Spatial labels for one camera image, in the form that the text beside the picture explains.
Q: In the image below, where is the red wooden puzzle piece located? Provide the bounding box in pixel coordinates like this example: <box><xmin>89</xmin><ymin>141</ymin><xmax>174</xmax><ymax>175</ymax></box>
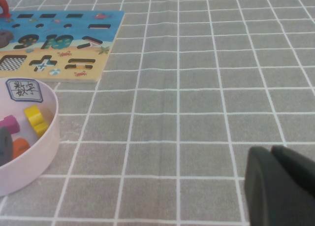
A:
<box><xmin>0</xmin><ymin>0</ymin><xmax>12</xmax><ymax>19</ymax></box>

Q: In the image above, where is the grey-purple wooden number piece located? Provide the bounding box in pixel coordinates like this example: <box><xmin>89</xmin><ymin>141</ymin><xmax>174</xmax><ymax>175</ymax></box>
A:
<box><xmin>0</xmin><ymin>30</ymin><xmax>14</xmax><ymax>49</ymax></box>

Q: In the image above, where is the white round bowl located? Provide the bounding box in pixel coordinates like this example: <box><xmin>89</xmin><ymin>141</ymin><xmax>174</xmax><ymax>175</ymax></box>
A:
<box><xmin>0</xmin><ymin>77</ymin><xmax>61</xmax><ymax>197</ymax></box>

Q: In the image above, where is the colourful wooden puzzle board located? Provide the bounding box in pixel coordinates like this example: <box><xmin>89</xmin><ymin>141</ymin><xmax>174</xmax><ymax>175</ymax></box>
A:
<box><xmin>0</xmin><ymin>10</ymin><xmax>126</xmax><ymax>84</ymax></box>

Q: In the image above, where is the orange wooden number piece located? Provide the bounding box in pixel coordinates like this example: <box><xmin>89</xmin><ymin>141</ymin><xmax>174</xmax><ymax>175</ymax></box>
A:
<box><xmin>12</xmin><ymin>138</ymin><xmax>32</xmax><ymax>160</ymax></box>

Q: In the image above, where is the grey checked tablecloth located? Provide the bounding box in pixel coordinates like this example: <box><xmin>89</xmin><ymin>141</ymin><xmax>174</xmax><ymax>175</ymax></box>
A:
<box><xmin>0</xmin><ymin>0</ymin><xmax>315</xmax><ymax>226</ymax></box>

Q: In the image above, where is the dark grey wooden number piece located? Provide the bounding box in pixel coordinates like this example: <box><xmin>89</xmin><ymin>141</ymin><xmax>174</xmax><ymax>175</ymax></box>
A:
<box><xmin>0</xmin><ymin>127</ymin><xmax>14</xmax><ymax>167</ymax></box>

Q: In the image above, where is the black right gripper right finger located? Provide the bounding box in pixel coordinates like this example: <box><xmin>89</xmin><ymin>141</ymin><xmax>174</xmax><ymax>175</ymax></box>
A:
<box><xmin>270</xmin><ymin>145</ymin><xmax>315</xmax><ymax>198</ymax></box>

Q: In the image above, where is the yellow wooden number piece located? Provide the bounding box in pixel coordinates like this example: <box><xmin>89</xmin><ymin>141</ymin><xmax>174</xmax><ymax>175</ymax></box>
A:
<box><xmin>23</xmin><ymin>105</ymin><xmax>50</xmax><ymax>139</ymax></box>

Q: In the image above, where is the magenta wooden number piece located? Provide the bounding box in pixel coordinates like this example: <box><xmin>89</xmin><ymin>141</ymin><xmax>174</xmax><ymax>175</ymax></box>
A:
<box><xmin>0</xmin><ymin>114</ymin><xmax>20</xmax><ymax>134</ymax></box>

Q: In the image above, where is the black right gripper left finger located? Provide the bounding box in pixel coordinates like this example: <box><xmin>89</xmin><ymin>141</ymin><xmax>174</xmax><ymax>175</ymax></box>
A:
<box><xmin>244</xmin><ymin>146</ymin><xmax>315</xmax><ymax>226</ymax></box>

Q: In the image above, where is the handwritten paper label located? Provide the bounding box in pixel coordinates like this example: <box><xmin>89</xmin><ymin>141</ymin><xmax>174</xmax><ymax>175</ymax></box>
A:
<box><xmin>5</xmin><ymin>78</ymin><xmax>43</xmax><ymax>103</ymax></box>

